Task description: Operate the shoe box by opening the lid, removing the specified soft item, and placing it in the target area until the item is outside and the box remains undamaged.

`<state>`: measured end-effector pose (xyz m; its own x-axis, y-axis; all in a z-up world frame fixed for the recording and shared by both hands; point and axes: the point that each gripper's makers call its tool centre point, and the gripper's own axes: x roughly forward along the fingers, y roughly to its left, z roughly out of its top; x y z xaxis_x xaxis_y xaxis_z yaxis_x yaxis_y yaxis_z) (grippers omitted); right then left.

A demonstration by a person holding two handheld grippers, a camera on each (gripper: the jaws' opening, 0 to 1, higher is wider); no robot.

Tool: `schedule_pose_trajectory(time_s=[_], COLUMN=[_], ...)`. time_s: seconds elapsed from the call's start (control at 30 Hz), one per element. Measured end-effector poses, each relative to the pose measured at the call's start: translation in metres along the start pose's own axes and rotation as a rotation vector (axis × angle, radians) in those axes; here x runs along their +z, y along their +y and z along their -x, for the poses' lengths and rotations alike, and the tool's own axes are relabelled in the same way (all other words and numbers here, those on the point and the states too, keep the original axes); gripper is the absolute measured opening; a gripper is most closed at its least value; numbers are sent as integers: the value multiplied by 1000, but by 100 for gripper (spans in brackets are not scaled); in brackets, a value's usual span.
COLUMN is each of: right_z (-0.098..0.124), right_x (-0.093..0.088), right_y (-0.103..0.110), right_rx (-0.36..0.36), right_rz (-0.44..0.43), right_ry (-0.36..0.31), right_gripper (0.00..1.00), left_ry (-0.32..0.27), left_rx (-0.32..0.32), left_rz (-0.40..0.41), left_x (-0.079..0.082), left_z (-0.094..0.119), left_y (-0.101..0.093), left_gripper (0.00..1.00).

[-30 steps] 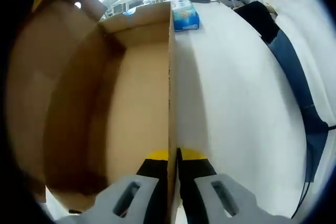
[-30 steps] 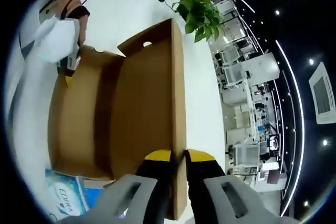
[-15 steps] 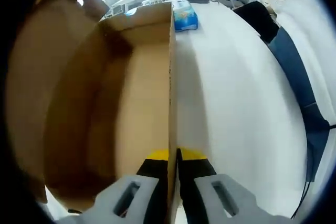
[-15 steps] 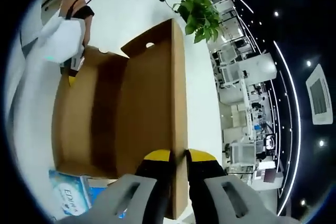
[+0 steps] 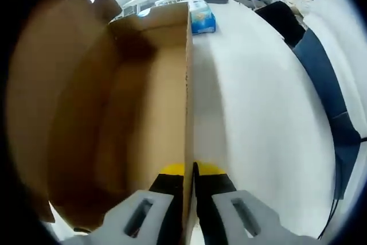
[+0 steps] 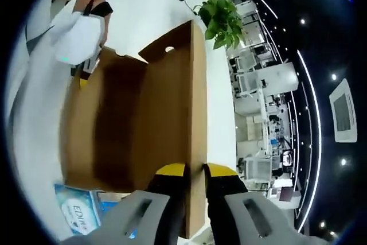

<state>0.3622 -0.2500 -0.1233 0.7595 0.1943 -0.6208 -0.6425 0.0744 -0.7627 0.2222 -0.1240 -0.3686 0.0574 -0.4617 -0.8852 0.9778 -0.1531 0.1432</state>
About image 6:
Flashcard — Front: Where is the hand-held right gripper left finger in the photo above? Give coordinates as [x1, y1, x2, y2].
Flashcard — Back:
[100, 163, 187, 245]

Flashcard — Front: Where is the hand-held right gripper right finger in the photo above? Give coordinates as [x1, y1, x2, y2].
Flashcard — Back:
[202, 163, 290, 245]

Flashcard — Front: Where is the brown cardboard shoe box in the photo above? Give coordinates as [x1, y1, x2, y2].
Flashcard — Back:
[58, 20, 209, 240]

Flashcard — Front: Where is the blue soft wet wipes pack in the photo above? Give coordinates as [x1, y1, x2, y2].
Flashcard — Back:
[54, 183, 127, 236]

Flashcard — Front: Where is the person's left hand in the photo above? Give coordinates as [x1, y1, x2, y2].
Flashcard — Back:
[73, 0, 111, 44]

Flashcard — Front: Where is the person's white coat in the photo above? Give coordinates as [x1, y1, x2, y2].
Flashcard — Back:
[5, 12, 87, 200]

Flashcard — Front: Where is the hanging display screen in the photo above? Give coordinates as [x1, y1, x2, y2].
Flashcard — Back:
[282, 149, 295, 166]

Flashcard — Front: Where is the white square pillar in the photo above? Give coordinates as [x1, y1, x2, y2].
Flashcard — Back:
[243, 63, 299, 93]

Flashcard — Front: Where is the potted green plant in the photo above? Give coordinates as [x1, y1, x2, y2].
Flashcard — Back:
[192, 0, 244, 50]

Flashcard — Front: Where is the ceiling air conditioner vent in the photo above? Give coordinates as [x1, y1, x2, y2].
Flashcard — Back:
[329, 79, 359, 143]

